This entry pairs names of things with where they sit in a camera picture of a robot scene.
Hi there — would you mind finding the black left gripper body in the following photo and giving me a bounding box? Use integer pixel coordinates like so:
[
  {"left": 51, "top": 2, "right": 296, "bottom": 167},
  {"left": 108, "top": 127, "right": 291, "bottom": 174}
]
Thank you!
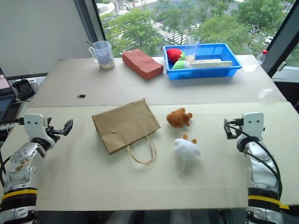
[{"left": 45, "top": 117, "right": 65, "bottom": 143}]

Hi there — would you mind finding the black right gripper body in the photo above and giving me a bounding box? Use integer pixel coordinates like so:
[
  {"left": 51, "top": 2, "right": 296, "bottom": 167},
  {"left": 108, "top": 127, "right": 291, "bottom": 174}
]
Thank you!
[{"left": 229, "top": 124, "right": 245, "bottom": 139}]

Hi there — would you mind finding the brown paper bag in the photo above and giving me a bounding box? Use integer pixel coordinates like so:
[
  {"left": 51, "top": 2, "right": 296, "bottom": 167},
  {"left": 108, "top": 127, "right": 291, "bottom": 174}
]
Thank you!
[{"left": 91, "top": 98, "right": 162, "bottom": 166}]

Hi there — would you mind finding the white plush mouse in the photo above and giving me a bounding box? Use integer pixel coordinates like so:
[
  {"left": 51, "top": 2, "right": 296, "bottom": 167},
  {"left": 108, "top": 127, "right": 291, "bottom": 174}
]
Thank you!
[{"left": 174, "top": 133, "right": 202, "bottom": 177}]

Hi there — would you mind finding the brown plush toy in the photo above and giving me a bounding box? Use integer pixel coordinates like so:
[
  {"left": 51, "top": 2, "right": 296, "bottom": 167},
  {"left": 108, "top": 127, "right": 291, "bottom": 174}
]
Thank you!
[{"left": 166, "top": 107, "right": 193, "bottom": 128}]

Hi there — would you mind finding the black charger device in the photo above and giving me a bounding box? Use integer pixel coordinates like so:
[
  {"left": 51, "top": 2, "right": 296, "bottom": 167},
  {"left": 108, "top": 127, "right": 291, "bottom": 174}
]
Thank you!
[{"left": 11, "top": 78, "right": 36, "bottom": 101}]

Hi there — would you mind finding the open laptop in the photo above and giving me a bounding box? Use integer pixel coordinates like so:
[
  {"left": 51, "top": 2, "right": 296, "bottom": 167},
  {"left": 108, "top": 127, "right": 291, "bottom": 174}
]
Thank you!
[{"left": 0, "top": 67, "right": 22, "bottom": 125}]

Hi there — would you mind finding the blue plastic bin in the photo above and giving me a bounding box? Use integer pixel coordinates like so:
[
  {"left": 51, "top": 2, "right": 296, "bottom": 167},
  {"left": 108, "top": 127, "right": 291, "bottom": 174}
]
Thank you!
[{"left": 162, "top": 42, "right": 243, "bottom": 81}]

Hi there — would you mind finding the long white box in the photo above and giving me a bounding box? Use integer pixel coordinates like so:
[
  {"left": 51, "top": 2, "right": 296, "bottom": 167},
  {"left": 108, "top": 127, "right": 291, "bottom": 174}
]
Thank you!
[{"left": 189, "top": 59, "right": 234, "bottom": 69}]

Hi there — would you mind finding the green plush toy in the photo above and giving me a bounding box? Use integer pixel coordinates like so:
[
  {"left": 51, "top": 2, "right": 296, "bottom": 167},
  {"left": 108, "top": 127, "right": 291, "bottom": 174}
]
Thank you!
[{"left": 171, "top": 60, "right": 188, "bottom": 70}]

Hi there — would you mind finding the plastic bottle with red cap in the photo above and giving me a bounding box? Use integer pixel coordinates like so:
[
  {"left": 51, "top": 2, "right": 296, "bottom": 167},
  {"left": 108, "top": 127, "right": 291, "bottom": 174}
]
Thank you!
[{"left": 256, "top": 49, "right": 269, "bottom": 65}]

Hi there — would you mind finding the clear plastic measuring cup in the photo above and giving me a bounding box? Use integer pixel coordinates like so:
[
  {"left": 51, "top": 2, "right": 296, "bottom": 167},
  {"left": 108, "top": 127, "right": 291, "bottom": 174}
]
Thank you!
[{"left": 88, "top": 40, "right": 116, "bottom": 70}]

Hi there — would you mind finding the red strawberry plush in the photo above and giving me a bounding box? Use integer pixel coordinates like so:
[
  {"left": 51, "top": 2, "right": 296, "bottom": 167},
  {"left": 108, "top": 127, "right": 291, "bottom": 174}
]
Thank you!
[{"left": 166, "top": 48, "right": 186, "bottom": 63}]

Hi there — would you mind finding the red-brown brick block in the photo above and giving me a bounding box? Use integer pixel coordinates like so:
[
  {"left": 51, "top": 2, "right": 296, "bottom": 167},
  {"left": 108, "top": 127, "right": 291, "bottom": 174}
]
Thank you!
[{"left": 121, "top": 49, "right": 164, "bottom": 81}]

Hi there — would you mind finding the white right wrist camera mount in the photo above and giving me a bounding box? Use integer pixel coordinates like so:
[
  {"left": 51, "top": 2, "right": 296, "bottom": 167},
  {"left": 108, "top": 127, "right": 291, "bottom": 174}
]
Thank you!
[{"left": 241, "top": 112, "right": 266, "bottom": 141}]

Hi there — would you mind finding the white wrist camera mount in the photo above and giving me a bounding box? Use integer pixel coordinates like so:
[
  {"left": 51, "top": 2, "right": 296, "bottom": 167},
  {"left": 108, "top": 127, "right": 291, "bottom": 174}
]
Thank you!
[
  {"left": 24, "top": 113, "right": 48, "bottom": 141},
  {"left": 241, "top": 112, "right": 266, "bottom": 141}
]

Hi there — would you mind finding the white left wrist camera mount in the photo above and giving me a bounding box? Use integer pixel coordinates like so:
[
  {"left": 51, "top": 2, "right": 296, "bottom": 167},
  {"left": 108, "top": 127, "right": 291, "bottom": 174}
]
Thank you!
[{"left": 24, "top": 113, "right": 48, "bottom": 141}]

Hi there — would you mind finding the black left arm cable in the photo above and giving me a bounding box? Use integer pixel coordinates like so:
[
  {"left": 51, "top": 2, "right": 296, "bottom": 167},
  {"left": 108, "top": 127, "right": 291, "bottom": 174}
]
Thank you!
[{"left": 0, "top": 155, "right": 12, "bottom": 187}]

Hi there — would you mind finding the dark window frame post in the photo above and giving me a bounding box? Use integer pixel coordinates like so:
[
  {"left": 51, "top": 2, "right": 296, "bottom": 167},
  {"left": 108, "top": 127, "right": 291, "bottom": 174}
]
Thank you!
[
  {"left": 265, "top": 0, "right": 299, "bottom": 79},
  {"left": 74, "top": 0, "right": 106, "bottom": 46}
]

